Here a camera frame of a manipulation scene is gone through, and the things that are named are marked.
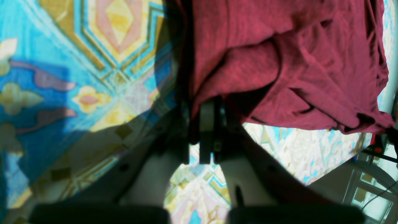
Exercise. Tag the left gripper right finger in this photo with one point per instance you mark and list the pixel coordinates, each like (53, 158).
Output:
(254, 178)

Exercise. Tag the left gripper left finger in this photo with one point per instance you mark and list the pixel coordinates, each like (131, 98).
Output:
(141, 176)

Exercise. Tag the dark red t-shirt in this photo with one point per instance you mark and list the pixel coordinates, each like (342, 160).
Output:
(307, 64)

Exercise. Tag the patterned tablecloth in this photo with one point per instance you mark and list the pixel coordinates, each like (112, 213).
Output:
(84, 81)

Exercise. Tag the blue orange clamp upper left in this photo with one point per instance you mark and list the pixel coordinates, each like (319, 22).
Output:
(378, 147)

